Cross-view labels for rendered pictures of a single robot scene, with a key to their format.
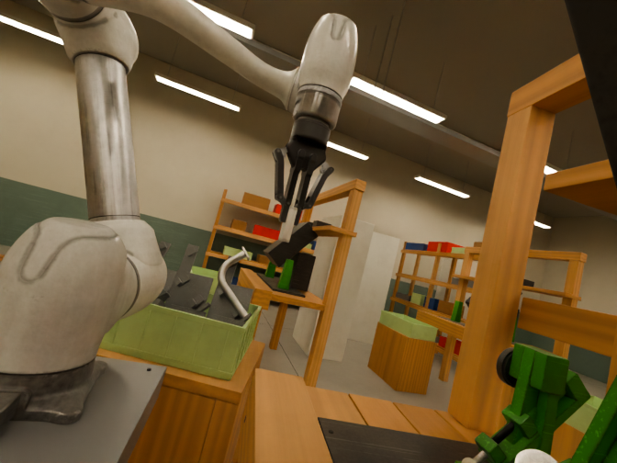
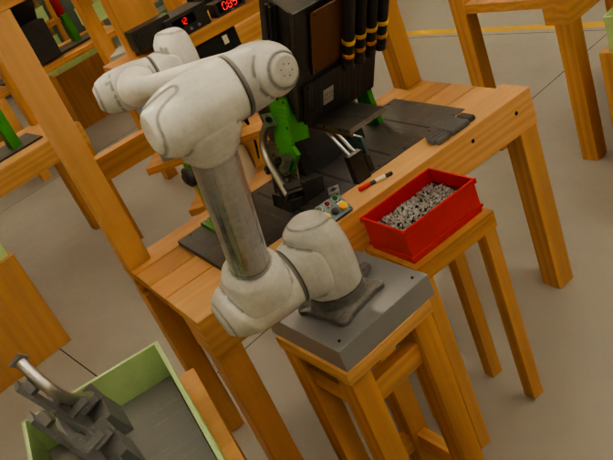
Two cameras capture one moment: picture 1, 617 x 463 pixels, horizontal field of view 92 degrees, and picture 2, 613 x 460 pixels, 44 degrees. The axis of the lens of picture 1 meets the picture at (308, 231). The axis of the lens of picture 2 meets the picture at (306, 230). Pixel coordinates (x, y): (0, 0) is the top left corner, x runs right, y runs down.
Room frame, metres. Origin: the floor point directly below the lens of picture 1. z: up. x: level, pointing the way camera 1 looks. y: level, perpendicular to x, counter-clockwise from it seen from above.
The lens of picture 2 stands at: (0.94, 2.02, 2.06)
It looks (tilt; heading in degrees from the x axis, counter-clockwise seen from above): 28 degrees down; 256
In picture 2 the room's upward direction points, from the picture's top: 24 degrees counter-clockwise
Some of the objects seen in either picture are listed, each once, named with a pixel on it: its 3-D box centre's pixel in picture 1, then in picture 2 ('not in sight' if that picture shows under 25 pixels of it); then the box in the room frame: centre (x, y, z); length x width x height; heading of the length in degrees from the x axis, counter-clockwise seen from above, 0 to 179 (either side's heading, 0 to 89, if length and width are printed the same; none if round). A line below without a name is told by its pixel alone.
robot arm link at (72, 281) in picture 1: (66, 284); (316, 252); (0.51, 0.37, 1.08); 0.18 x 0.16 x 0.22; 5
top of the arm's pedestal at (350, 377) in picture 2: not in sight; (352, 324); (0.50, 0.37, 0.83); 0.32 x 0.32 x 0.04; 13
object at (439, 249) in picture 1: (436, 295); not in sight; (6.18, -2.89, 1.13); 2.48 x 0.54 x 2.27; 16
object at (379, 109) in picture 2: not in sight; (334, 115); (0.08, -0.33, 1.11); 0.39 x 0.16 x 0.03; 99
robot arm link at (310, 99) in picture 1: (316, 111); not in sight; (0.57, 0.04, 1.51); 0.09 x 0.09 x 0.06
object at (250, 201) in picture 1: (276, 253); not in sight; (6.92, 0.59, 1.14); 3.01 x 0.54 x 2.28; 106
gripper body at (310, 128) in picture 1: (307, 147); not in sight; (0.57, 0.04, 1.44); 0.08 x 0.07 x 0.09; 111
